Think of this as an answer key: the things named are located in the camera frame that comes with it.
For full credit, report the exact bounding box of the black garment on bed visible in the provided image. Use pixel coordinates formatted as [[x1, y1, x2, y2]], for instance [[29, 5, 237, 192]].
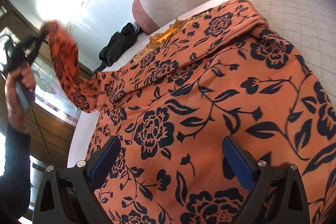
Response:
[[94, 23, 143, 73]]

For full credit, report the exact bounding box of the person's black sleeved forearm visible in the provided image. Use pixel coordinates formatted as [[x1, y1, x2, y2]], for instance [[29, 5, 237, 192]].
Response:
[[1, 125, 31, 223]]

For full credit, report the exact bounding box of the person's left hand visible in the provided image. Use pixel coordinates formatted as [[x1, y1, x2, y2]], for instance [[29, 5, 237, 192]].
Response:
[[5, 63, 36, 133]]

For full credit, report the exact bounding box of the orange black floral blouse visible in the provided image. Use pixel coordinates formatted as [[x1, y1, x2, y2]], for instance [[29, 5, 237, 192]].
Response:
[[43, 0, 335, 223]]

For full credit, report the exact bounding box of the brown wooden glass door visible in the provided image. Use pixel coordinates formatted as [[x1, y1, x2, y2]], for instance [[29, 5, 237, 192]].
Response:
[[0, 0, 95, 222]]

